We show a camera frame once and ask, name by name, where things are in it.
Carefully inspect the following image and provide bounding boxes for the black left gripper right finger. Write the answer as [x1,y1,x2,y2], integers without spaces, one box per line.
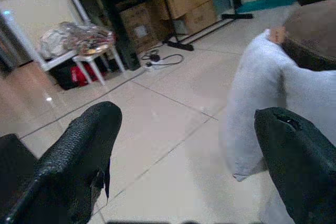
[254,106,336,224]

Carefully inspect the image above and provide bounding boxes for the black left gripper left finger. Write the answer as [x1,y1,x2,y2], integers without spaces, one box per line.
[0,101,123,224]

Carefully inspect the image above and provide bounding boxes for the red and black bag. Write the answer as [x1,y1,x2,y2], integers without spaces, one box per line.
[49,60,108,91]

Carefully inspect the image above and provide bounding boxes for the crumpled white plastic bag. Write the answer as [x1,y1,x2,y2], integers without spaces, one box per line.
[39,27,69,60]

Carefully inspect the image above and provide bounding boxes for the white low shelf table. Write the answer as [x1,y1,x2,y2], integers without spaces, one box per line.
[0,0,126,87]

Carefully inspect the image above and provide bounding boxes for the colourful patterned cloth bundle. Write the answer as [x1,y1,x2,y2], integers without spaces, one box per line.
[59,21,116,56]

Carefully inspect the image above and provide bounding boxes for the white power strip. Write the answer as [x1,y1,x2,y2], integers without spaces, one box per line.
[143,60,166,74]

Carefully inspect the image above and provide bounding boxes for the brown cardboard box with label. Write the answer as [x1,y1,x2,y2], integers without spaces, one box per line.
[118,1,169,55]

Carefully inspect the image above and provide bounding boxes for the black stand base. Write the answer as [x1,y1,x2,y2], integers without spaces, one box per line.
[162,39,194,51]

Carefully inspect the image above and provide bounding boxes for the black metal table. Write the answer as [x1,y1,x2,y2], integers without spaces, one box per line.
[91,0,254,71]

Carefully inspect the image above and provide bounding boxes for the small brown cardboard box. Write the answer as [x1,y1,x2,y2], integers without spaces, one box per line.
[173,0,218,36]

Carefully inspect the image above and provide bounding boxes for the black power cable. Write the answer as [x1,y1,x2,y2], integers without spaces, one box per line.
[140,49,184,67]

